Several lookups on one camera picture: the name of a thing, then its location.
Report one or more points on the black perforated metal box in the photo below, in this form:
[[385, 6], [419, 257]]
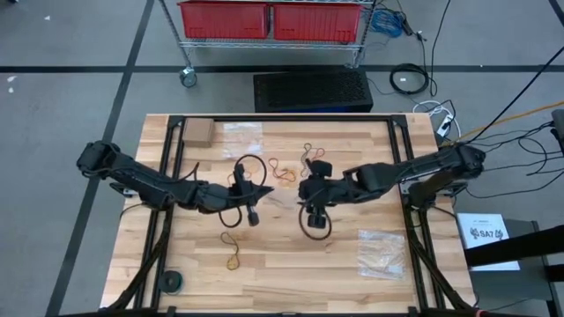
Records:
[[313, 90]]

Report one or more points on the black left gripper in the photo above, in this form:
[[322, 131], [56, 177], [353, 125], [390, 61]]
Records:
[[244, 196]]

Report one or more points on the small cardboard box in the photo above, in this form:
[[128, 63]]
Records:
[[198, 132]]

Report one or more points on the cart caster wheel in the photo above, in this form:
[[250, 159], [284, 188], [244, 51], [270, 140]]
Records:
[[188, 77]]

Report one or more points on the grey stand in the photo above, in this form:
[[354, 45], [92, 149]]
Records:
[[506, 290]]

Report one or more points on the grey device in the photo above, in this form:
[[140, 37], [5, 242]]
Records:
[[558, 127]]

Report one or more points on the white printed paper sheet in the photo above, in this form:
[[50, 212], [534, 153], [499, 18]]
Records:
[[484, 246]]

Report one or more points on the black tape roll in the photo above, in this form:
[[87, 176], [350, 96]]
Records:
[[170, 282]]

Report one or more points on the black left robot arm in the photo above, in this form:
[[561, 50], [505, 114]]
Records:
[[145, 180]]

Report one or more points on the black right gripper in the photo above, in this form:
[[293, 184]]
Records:
[[328, 191]]

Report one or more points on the red plastic bin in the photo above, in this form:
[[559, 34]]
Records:
[[224, 19], [317, 22]]

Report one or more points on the black beam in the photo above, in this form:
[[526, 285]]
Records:
[[515, 246]]

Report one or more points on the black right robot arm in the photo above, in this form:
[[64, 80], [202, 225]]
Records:
[[396, 171]]

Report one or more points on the white power strip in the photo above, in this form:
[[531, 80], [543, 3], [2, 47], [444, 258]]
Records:
[[445, 125]]

